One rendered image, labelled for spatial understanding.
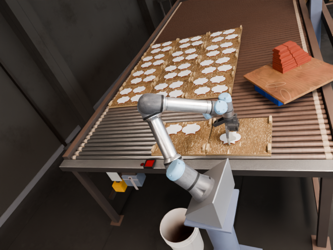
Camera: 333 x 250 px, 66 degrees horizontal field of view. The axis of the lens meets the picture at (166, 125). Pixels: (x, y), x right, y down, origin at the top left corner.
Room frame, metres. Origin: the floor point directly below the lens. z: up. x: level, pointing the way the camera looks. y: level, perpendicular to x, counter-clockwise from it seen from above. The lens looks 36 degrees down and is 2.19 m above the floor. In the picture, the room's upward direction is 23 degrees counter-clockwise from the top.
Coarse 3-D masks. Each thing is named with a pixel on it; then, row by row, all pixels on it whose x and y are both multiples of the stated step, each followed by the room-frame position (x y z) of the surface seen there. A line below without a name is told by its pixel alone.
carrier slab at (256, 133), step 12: (240, 120) 1.41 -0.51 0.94; (252, 120) 1.36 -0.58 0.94; (264, 120) 1.31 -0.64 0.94; (216, 132) 1.38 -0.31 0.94; (240, 132) 1.29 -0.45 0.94; (252, 132) 1.24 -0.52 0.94; (264, 132) 1.20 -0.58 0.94; (216, 144) 1.27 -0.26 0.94; (228, 144) 1.23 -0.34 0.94; (240, 144) 1.19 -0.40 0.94; (252, 144) 1.15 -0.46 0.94; (264, 144) 1.11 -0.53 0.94
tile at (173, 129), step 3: (171, 126) 1.64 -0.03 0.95; (174, 126) 1.62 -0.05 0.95; (177, 126) 1.61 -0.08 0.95; (180, 126) 1.60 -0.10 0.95; (168, 129) 1.62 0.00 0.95; (171, 129) 1.60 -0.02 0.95; (174, 129) 1.59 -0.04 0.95; (177, 129) 1.58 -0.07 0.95; (180, 129) 1.56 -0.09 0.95; (168, 132) 1.58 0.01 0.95; (171, 132) 1.57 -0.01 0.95; (174, 132) 1.55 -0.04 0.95; (177, 132) 1.55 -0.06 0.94
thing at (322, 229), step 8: (320, 184) 0.84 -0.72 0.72; (328, 184) 0.79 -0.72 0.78; (320, 192) 0.83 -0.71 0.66; (328, 192) 0.79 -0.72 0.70; (320, 200) 0.81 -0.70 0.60; (328, 200) 0.78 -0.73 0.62; (320, 208) 0.80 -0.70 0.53; (328, 208) 0.78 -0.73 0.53; (320, 216) 0.80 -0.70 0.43; (328, 216) 0.78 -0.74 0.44; (320, 224) 0.80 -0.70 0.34; (328, 224) 0.78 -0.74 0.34; (320, 232) 0.80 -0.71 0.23; (312, 240) 0.86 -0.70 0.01; (320, 240) 0.79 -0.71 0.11; (328, 240) 0.81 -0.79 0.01; (320, 248) 0.79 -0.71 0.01; (328, 248) 0.77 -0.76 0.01
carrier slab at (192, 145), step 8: (208, 128) 1.46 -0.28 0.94; (176, 136) 1.51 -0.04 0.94; (184, 136) 1.48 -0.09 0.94; (192, 136) 1.44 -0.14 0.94; (200, 136) 1.41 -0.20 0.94; (208, 136) 1.38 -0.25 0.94; (176, 144) 1.43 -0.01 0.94; (184, 144) 1.40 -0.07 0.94; (192, 144) 1.36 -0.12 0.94; (200, 144) 1.33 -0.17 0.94; (160, 152) 1.42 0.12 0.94; (184, 152) 1.32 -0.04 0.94; (192, 152) 1.29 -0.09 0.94; (200, 152) 1.26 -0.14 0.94
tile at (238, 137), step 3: (234, 132) 1.30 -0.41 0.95; (222, 135) 1.32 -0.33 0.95; (225, 135) 1.31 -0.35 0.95; (234, 135) 1.27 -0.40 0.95; (237, 135) 1.26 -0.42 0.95; (240, 135) 1.25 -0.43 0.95; (222, 138) 1.29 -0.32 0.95; (225, 138) 1.28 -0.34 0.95; (237, 138) 1.24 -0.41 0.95; (240, 138) 1.23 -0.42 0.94; (222, 141) 1.27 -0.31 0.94; (225, 141) 1.25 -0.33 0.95; (231, 141) 1.23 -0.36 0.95; (234, 141) 1.22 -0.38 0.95; (237, 141) 1.22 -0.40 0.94; (234, 144) 1.21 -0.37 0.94
